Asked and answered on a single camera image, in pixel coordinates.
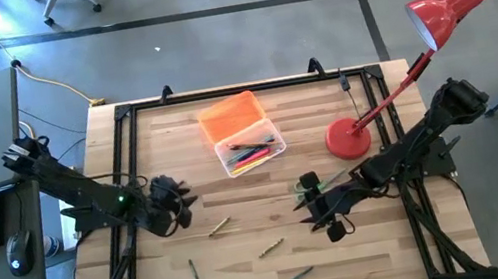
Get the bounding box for black lamp cord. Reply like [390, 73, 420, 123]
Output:
[336, 65, 365, 127]

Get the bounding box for clear box with orange lid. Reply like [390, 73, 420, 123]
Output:
[194, 84, 291, 183]

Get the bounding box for yellow floor cable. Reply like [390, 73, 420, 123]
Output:
[0, 0, 107, 124]

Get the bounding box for black aluminium table frame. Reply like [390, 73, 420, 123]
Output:
[36, 46, 493, 279]

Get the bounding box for office chair base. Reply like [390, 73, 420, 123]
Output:
[30, 0, 104, 29]

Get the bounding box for black table clamp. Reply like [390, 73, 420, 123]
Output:
[305, 55, 327, 79]
[157, 84, 176, 104]

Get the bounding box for black computer mouse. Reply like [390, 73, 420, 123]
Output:
[1, 228, 39, 279]

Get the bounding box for red desk lamp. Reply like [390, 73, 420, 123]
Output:
[302, 0, 498, 166]

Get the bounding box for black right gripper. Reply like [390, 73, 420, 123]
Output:
[287, 162, 378, 250]

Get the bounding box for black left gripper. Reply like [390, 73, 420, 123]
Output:
[141, 168, 205, 241]

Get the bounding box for dark green crayon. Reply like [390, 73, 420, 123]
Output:
[187, 257, 201, 279]

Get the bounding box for olive green crayon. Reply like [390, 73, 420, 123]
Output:
[205, 215, 235, 239]
[255, 237, 289, 261]

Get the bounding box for green handled scissors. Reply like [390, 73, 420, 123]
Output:
[291, 168, 351, 204]

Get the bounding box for dark green pen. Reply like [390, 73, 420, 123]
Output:
[284, 265, 317, 279]

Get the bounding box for white blue cup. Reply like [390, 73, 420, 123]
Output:
[40, 233, 65, 260]

